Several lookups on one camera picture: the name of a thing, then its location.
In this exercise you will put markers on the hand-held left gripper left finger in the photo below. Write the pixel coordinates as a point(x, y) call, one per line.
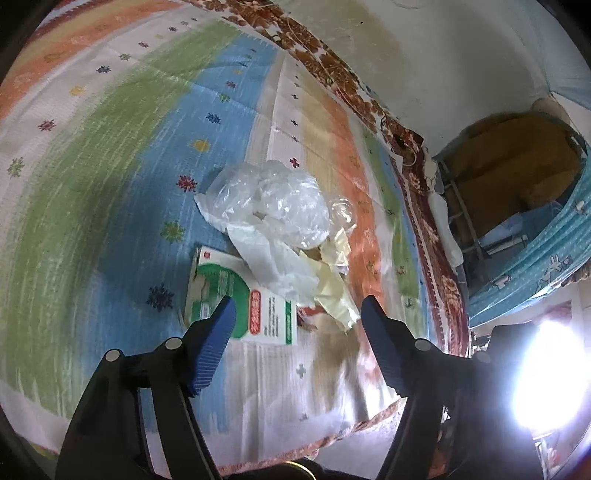
point(214, 346)

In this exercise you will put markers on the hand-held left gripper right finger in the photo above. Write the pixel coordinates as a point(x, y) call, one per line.
point(381, 341)

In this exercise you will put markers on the green and white medicine box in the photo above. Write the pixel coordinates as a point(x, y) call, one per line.
point(270, 318)

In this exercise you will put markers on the white tissue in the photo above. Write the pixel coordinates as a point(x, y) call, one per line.
point(272, 263)

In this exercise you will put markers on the clear plastic bag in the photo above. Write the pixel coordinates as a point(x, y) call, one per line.
point(277, 198)

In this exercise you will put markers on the white cloth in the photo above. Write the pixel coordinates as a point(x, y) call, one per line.
point(445, 230)

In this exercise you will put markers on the clear plastic cup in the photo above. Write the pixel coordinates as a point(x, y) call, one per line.
point(344, 213)

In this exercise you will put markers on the metal rack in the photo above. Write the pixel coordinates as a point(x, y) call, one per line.
point(461, 217)

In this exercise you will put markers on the teal rabbit print curtain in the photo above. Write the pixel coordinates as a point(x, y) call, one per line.
point(531, 263)

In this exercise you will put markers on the striped pastel mat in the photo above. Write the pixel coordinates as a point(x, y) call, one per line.
point(115, 161)

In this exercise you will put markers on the brown hanging garment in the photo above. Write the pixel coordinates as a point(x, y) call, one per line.
point(508, 161)

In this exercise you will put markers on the brown floral blanket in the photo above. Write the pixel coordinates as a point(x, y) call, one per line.
point(323, 50)

